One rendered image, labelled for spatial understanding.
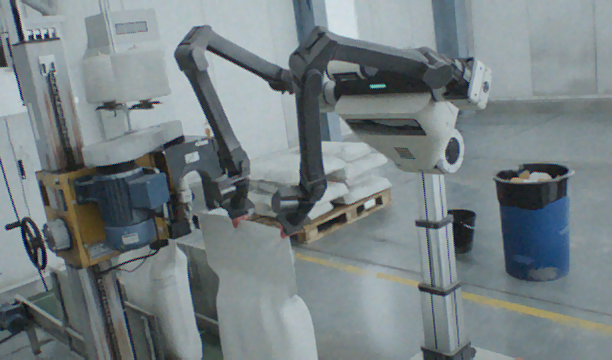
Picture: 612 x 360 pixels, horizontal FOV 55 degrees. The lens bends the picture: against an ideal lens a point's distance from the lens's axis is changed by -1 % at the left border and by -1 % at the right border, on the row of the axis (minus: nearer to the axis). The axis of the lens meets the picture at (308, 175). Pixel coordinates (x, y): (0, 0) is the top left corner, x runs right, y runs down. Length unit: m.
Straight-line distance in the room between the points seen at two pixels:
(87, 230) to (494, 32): 8.97
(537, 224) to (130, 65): 2.66
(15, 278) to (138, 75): 3.22
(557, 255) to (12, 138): 3.82
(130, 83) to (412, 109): 0.86
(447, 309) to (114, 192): 1.24
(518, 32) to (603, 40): 1.32
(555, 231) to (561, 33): 6.34
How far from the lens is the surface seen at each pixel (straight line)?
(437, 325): 2.31
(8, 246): 4.85
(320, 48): 1.38
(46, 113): 2.02
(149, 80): 1.89
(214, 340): 2.80
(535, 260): 3.89
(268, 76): 1.96
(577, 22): 9.80
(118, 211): 1.88
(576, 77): 9.88
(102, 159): 1.82
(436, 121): 1.85
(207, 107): 1.83
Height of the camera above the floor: 1.63
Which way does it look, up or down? 13 degrees down
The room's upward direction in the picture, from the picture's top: 8 degrees counter-clockwise
